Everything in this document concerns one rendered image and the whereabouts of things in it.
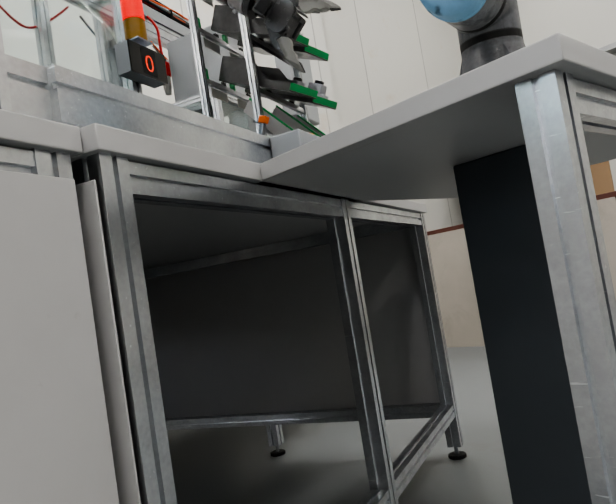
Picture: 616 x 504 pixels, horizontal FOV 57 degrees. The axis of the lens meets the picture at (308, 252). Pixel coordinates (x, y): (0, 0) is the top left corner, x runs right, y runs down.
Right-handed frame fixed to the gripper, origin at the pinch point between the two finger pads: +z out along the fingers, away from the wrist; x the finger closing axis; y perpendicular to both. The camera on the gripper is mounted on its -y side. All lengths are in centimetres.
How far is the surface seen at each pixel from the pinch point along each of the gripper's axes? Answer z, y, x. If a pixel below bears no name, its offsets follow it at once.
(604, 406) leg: 69, -55, 23
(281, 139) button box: 6.7, -9.5, 21.5
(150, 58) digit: -33.0, -3.3, 22.6
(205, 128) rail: 2.0, -30.7, 25.1
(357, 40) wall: -186, 547, -76
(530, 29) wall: -42, 704, -216
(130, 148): 11, -61, 27
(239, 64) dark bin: -35, 38, 14
